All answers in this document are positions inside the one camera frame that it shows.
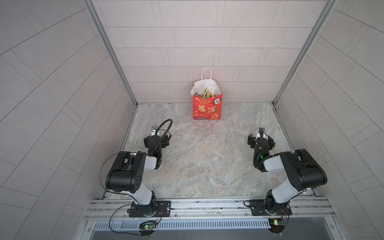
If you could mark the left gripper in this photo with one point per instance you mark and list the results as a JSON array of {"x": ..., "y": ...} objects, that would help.
[{"x": 148, "y": 141}]

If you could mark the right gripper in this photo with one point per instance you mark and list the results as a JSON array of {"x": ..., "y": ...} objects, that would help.
[{"x": 250, "y": 140}]

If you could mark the red paper gift bag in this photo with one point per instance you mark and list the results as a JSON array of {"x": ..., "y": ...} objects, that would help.
[{"x": 206, "y": 109}]

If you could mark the yellow snack packet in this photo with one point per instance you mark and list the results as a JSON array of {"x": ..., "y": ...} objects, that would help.
[{"x": 207, "y": 94}]

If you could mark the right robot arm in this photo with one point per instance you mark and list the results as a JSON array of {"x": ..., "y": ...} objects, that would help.
[{"x": 302, "y": 171}]

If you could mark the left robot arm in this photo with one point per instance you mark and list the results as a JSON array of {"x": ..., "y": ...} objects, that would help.
[{"x": 127, "y": 173}]

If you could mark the left green circuit board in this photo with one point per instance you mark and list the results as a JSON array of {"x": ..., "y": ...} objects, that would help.
[{"x": 148, "y": 225}]

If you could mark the right circuit board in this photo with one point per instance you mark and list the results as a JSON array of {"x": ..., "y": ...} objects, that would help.
[{"x": 277, "y": 226}]

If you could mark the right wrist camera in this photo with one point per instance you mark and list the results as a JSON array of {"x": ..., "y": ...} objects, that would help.
[{"x": 262, "y": 132}]

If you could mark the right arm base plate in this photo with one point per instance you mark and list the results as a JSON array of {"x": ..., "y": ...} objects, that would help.
[{"x": 269, "y": 208}]

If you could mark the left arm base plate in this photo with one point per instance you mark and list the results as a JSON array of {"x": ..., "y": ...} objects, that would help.
[{"x": 158, "y": 209}]

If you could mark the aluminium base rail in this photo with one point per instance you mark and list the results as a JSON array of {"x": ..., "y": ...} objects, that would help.
[{"x": 210, "y": 208}]

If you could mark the right aluminium corner post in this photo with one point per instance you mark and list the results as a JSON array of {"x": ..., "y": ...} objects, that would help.
[{"x": 324, "y": 14}]

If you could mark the aluminium corner post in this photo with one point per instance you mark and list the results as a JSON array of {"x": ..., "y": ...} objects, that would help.
[
  {"x": 109, "y": 49},
  {"x": 324, "y": 14}
]

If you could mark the left aluminium corner post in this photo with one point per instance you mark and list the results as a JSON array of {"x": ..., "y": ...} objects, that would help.
[{"x": 109, "y": 49}]

